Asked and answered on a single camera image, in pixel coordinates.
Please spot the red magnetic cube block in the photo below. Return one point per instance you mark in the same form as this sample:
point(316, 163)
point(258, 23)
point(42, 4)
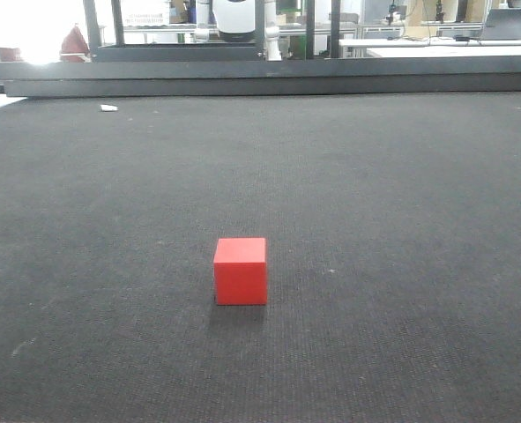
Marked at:
point(240, 271)

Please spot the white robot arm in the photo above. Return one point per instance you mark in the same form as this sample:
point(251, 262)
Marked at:
point(271, 31)

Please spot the white paper scrap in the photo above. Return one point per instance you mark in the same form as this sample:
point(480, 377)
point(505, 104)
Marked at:
point(108, 108)

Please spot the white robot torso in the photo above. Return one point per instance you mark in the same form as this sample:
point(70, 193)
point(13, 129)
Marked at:
point(235, 20)

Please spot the white lab table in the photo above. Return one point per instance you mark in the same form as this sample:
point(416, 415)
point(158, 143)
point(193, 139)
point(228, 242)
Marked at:
point(432, 47)

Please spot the grey laptop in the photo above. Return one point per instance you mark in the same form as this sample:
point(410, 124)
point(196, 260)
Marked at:
point(502, 25)

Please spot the black metal table frame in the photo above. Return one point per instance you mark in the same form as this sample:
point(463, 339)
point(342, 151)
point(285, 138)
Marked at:
point(211, 70)

